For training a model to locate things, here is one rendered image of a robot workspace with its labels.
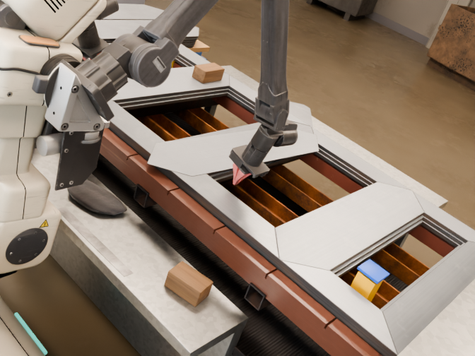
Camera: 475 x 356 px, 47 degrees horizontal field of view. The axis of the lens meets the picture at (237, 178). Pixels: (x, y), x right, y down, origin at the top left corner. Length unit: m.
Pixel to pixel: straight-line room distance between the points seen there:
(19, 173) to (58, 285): 1.10
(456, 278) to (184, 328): 0.74
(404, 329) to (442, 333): 0.31
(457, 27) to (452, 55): 0.34
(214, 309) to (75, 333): 0.89
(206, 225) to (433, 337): 0.64
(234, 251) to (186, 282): 0.14
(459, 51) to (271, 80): 6.26
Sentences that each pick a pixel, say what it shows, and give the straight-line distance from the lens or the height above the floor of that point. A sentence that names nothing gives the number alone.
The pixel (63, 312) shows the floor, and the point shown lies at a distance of 2.24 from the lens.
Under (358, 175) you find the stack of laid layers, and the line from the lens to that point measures 1.91.
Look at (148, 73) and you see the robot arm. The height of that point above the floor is 1.23.
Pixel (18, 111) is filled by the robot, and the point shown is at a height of 1.07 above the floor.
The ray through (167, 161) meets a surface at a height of 0.85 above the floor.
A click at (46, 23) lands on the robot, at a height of 1.26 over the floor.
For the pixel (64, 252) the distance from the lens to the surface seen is 1.92.
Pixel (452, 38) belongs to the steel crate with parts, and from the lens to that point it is 7.58.
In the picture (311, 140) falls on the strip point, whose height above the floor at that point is 0.85.
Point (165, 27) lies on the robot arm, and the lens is 1.08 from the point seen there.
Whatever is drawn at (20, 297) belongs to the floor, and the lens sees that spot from 2.28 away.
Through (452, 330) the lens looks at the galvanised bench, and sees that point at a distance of 1.05.
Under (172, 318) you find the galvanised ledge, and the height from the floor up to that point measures 0.68.
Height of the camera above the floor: 1.62
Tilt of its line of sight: 29 degrees down
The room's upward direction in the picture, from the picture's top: 19 degrees clockwise
